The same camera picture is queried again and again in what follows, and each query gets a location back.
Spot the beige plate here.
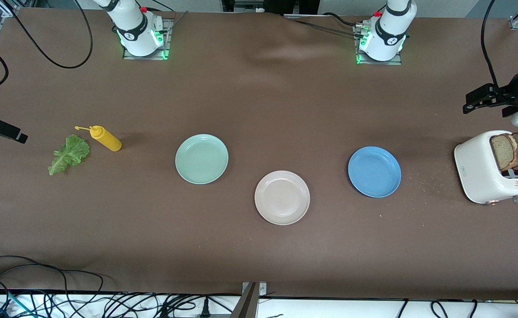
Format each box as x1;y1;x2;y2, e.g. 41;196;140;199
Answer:
255;170;311;226

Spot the blue plate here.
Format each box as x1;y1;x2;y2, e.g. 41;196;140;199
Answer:
348;146;402;198

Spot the grey metal bracket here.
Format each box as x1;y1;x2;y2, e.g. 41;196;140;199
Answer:
232;282;267;318

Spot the pale green plate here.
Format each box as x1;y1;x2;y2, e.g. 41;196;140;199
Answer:
175;134;229;185

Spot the green lettuce leaf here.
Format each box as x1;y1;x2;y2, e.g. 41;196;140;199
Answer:
48;135;91;176

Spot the yellow mustard squeeze bottle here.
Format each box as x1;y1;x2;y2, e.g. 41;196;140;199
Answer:
75;125;122;152

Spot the black equipment box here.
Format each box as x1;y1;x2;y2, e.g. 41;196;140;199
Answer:
222;0;320;15

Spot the white toaster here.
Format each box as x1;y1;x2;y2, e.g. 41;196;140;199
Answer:
454;130;518;206

